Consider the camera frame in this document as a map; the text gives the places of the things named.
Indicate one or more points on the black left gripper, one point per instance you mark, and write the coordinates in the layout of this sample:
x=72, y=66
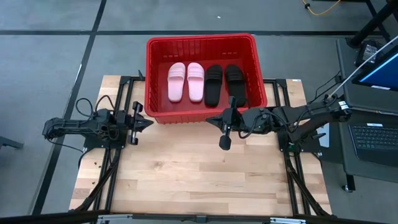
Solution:
x=135, y=124

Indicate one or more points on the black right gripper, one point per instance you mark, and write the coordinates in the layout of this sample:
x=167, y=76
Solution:
x=233, y=121

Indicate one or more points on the black slide sandal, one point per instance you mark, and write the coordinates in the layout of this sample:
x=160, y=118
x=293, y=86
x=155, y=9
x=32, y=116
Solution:
x=235, y=84
x=213, y=85

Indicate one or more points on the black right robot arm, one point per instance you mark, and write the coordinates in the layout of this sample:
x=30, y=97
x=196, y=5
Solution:
x=311, y=119

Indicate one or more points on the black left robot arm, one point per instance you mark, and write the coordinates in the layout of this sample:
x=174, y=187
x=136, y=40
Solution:
x=81, y=126

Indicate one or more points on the red plastic bin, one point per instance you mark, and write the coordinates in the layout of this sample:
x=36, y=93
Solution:
x=152, y=102

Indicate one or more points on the grey equipment cart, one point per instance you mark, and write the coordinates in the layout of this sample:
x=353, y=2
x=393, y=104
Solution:
x=351, y=99

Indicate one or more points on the black laptop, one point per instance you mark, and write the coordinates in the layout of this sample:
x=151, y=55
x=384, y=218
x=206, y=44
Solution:
x=373, y=140

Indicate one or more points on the black power adapter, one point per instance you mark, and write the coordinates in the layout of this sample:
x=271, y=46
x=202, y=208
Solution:
x=368, y=51

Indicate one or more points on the tilted monitor blue screen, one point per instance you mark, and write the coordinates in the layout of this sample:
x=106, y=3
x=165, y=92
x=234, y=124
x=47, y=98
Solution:
x=381, y=73

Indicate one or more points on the black tripod stand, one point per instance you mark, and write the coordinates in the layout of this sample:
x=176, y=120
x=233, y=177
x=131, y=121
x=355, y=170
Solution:
x=371, y=23

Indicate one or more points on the black aluminium frame left side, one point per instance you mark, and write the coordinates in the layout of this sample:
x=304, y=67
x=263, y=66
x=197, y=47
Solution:
x=107, y=174

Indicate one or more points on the black aluminium frame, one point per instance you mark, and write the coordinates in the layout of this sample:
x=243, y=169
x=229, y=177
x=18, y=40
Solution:
x=107, y=174
x=295, y=180

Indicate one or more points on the black aluminium frame right side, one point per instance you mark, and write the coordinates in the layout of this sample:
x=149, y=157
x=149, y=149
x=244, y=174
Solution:
x=295, y=180

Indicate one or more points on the black frame front bar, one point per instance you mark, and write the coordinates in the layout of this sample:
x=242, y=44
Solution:
x=186, y=217

